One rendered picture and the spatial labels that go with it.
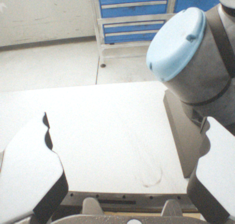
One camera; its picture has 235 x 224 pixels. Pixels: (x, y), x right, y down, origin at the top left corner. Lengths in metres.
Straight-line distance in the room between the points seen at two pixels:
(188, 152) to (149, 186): 0.13
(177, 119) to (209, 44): 0.25
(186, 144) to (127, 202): 0.26
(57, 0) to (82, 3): 0.38
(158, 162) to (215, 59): 0.30
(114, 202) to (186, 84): 0.21
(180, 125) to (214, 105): 0.13
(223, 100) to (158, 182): 0.25
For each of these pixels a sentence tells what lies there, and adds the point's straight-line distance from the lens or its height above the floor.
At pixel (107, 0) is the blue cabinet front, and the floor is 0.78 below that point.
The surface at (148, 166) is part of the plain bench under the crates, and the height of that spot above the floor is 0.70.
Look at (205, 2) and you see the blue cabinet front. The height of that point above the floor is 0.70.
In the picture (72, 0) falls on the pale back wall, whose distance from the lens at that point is 2.67.
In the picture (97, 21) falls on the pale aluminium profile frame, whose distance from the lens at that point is 1.75.
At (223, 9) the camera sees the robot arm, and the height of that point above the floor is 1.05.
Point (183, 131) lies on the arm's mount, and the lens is 0.41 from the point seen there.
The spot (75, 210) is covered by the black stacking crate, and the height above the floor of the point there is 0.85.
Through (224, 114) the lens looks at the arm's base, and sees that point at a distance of 0.35.
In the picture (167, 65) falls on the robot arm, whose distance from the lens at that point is 0.23.
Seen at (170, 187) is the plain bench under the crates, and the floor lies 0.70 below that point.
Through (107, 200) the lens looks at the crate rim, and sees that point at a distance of 0.19.
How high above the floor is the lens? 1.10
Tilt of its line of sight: 50 degrees down
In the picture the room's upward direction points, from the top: 6 degrees counter-clockwise
